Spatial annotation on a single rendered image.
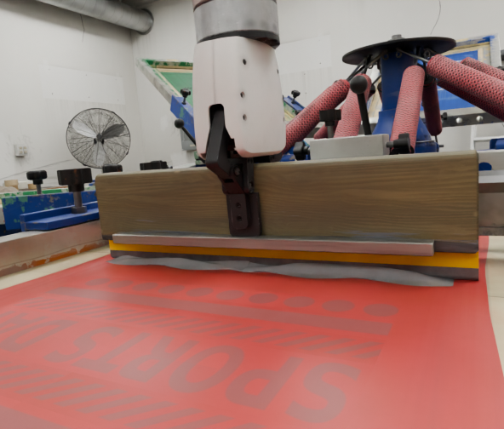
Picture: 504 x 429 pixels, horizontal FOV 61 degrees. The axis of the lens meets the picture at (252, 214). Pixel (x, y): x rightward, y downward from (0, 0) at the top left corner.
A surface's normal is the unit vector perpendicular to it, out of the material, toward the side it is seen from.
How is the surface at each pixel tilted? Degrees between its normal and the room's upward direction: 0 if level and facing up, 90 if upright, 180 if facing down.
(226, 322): 0
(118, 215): 90
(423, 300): 0
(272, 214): 90
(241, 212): 90
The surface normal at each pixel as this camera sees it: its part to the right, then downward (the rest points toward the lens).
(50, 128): 0.89, 0.00
